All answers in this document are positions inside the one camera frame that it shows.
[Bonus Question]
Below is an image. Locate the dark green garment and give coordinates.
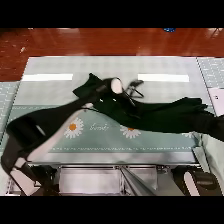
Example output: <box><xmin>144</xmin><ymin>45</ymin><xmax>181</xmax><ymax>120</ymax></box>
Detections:
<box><xmin>72</xmin><ymin>72</ymin><xmax>216</xmax><ymax>136</ymax></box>

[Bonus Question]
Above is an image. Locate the white cloth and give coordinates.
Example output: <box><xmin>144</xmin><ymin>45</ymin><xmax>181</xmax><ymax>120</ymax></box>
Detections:
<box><xmin>208</xmin><ymin>87</ymin><xmax>224</xmax><ymax>118</ymax></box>

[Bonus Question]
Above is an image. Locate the pale green garment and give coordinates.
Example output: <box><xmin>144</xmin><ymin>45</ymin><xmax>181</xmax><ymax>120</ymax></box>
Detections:
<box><xmin>192</xmin><ymin>131</ymin><xmax>224</xmax><ymax>188</ymax></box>

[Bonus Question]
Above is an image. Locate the silver frame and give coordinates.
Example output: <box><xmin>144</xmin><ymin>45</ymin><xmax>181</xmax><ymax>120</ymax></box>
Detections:
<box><xmin>6</xmin><ymin>161</ymin><xmax>205</xmax><ymax>197</ymax></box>

